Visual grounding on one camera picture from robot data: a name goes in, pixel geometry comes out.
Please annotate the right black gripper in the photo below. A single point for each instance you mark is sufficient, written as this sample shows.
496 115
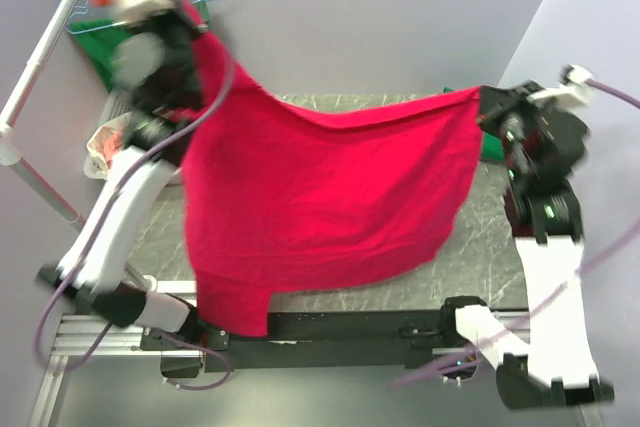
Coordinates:
493 101

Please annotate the white cloth in basket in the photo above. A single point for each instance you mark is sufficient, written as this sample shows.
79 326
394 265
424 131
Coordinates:
95 143

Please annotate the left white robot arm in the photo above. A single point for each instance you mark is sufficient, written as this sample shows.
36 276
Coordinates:
91 273

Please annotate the folded green t-shirt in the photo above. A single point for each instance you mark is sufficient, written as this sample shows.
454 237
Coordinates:
491 149

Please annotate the white laundry basket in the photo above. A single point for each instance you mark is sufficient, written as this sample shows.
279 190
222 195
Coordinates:
115 106

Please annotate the red t-shirt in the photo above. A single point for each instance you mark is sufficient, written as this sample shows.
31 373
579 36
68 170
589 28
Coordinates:
283 199

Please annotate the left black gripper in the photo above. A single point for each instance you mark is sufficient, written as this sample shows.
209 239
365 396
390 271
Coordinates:
168 16

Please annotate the peach t-shirt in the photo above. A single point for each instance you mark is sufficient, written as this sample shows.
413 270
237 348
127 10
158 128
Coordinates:
112 145

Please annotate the white clothes rack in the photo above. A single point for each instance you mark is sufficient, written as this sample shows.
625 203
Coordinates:
51 100

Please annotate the black base beam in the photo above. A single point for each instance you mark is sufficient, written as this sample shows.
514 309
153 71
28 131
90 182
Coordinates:
409 338

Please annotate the aluminium rail frame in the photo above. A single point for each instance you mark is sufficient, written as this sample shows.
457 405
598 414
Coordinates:
80 337

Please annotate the hanging green t-shirt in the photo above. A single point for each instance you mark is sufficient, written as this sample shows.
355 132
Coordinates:
100 38

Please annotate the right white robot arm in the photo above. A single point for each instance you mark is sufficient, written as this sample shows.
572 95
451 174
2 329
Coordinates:
546 224

